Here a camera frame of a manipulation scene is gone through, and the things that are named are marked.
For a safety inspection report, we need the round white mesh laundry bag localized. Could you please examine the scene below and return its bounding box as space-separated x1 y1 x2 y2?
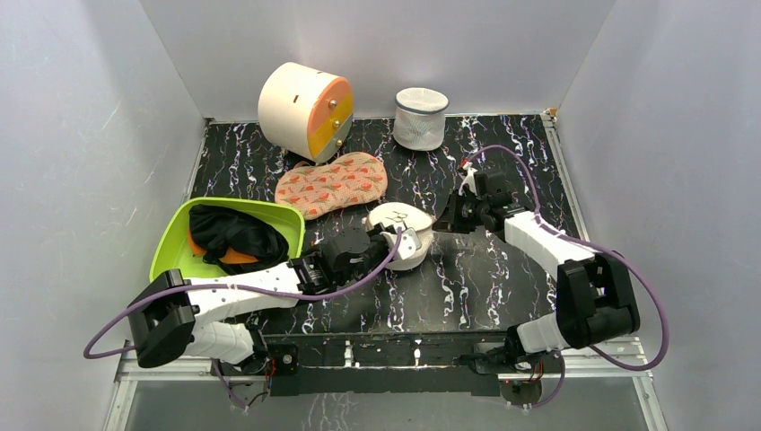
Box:
363 202 435 271

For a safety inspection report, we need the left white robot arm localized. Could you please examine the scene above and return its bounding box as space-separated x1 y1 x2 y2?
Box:
127 224 405 374

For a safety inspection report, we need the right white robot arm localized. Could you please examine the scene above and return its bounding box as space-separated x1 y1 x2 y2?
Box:
433 170 641 372

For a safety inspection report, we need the green plastic basin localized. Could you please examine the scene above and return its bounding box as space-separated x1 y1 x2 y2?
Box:
149 197 305 280

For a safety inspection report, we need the floral pink mesh pouch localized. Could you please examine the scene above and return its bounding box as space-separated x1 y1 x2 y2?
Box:
275 152 389 221

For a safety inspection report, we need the white mesh cylinder basket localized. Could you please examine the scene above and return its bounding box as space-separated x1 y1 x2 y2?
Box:
392 87 450 151

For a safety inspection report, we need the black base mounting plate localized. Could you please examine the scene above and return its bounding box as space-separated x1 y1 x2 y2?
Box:
211 330 566 399

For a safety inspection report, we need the orange cloth in basin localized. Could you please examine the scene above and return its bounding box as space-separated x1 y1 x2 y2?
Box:
187 230 258 265

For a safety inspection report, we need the black clothing in basin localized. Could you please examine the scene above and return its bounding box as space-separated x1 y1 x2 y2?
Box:
189 205 289 275

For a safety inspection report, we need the round cream drawer box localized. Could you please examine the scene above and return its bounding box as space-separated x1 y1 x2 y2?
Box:
258 62 354 163

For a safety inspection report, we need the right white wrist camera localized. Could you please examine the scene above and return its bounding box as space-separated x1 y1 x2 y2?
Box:
458 161 478 196

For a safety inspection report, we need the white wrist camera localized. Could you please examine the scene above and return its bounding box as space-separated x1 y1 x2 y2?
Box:
386 228 422 264
458 161 478 196

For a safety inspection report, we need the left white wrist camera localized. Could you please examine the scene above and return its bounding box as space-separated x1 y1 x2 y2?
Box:
386 228 422 264

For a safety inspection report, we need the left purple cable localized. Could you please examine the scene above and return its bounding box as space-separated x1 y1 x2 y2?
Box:
83 225 406 411

